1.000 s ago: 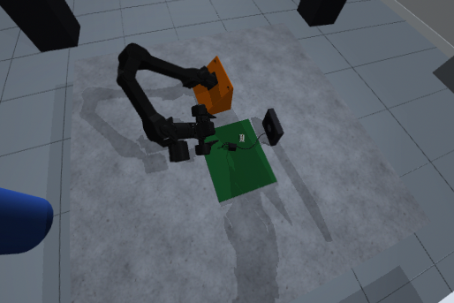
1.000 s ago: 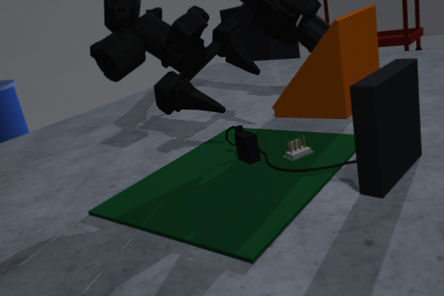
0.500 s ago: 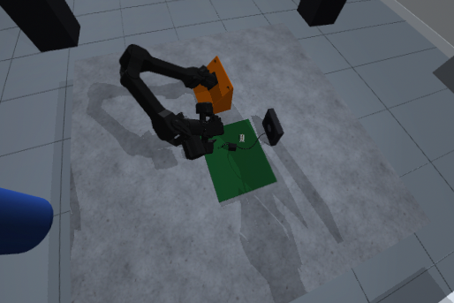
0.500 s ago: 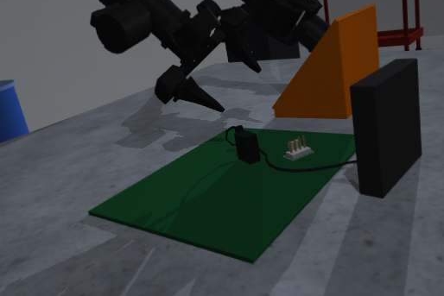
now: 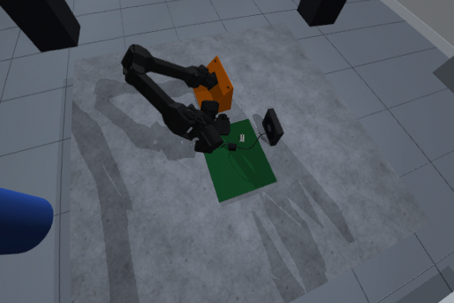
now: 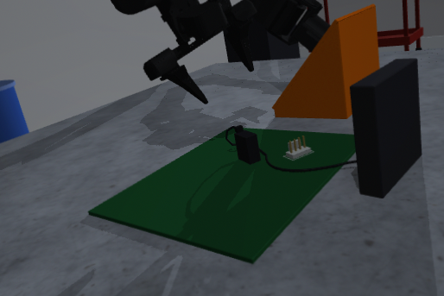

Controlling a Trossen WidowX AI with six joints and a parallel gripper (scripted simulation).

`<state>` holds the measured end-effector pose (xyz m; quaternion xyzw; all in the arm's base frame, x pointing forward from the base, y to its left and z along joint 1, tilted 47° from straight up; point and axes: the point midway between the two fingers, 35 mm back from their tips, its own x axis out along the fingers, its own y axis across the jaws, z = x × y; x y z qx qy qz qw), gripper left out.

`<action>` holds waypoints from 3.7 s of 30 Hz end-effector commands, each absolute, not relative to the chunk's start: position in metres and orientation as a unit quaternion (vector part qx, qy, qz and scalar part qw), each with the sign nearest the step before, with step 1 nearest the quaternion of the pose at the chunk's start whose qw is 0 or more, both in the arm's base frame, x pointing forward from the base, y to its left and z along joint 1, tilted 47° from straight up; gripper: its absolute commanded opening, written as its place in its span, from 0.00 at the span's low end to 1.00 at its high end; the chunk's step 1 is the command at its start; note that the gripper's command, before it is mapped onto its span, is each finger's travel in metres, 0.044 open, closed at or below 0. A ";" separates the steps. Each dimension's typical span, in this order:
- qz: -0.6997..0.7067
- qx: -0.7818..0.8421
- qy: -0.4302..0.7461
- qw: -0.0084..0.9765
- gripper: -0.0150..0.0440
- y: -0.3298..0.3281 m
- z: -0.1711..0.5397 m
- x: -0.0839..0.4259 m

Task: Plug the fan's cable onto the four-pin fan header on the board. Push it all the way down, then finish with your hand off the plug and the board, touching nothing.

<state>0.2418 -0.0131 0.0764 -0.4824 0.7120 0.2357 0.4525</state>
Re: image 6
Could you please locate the green circuit board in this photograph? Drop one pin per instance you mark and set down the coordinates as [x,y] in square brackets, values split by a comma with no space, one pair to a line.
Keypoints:
[210,199]

